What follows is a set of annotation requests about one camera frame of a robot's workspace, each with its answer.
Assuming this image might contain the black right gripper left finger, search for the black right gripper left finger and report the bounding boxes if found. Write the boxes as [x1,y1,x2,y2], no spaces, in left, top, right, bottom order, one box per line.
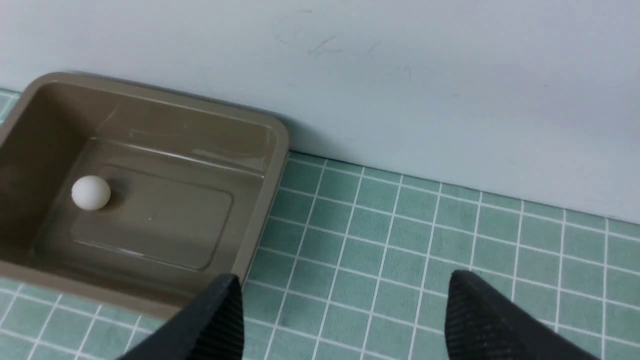
[120,273,245,360]

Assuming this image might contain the white ping-pong ball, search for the white ping-pong ball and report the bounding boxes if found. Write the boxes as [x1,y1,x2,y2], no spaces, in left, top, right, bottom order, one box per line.
[71,175,112,211]

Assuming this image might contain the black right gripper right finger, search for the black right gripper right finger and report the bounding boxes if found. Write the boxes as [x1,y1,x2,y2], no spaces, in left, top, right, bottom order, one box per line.
[444,269,596,360]

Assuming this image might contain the olive green plastic bin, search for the olive green plastic bin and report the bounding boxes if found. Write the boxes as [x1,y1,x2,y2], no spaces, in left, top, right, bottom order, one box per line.
[0,72,290,319]

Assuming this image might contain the green checkered table mat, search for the green checkered table mat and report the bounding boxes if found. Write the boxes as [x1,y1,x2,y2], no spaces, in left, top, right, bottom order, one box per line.
[0,89,640,360]

